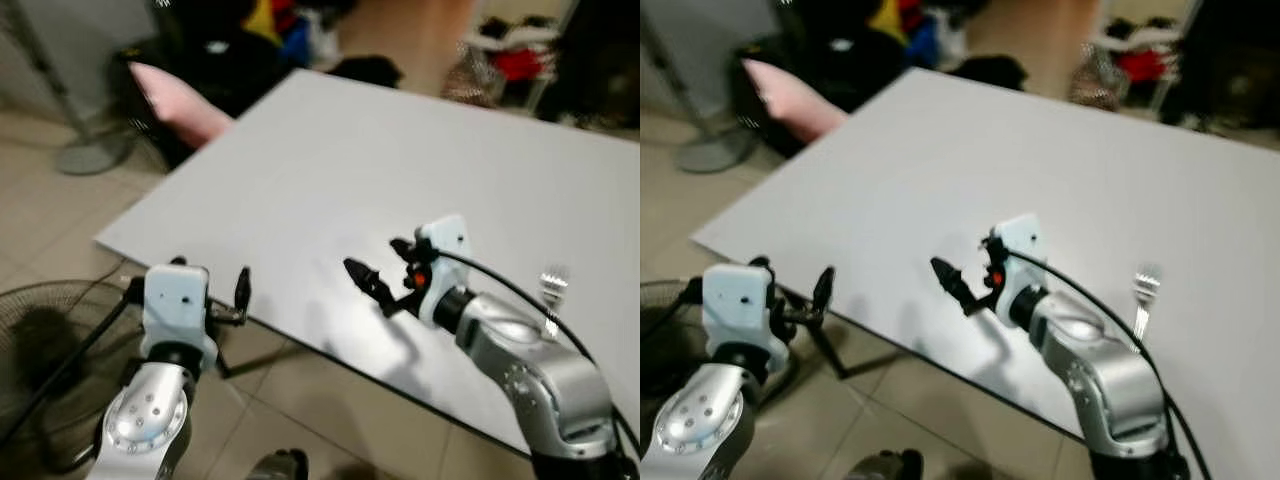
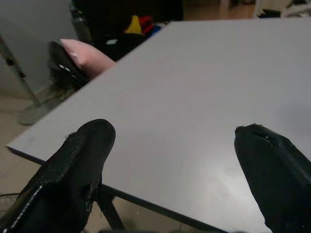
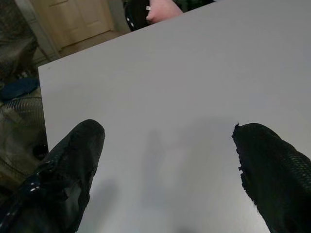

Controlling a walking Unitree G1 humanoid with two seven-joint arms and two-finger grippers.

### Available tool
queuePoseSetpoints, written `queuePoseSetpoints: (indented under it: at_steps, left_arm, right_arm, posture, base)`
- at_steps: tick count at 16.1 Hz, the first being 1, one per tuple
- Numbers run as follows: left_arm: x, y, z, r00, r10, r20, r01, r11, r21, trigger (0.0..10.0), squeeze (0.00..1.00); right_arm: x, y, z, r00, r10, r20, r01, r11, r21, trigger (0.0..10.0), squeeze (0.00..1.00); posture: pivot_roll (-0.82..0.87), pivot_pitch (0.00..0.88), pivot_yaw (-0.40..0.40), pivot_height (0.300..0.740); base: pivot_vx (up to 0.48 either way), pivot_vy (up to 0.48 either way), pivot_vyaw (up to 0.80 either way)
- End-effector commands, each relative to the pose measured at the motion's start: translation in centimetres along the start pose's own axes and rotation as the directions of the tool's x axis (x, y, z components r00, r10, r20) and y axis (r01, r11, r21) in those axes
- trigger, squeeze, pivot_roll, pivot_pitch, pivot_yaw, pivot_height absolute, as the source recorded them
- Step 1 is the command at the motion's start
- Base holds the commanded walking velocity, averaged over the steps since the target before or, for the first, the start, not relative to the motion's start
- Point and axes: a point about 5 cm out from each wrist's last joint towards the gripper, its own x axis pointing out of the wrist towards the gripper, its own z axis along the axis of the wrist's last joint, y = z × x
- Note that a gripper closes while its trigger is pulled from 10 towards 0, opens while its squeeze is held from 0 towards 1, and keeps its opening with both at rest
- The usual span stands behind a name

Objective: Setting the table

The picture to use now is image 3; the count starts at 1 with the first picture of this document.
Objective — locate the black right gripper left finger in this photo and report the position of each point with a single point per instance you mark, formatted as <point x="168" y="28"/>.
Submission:
<point x="63" y="174"/>

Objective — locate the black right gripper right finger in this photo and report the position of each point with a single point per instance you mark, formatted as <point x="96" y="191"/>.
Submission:
<point x="274" y="174"/>

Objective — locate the dark blue cloth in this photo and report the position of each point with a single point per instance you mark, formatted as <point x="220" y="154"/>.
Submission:
<point x="18" y="88"/>

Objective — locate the beige wooden door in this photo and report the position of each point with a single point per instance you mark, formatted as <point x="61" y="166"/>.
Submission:
<point x="80" y="19"/>

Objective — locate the black dotted cloth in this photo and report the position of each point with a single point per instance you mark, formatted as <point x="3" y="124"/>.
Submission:
<point x="137" y="14"/>

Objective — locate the pink pillow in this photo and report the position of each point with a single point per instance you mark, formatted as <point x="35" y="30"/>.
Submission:
<point x="163" y="9"/>

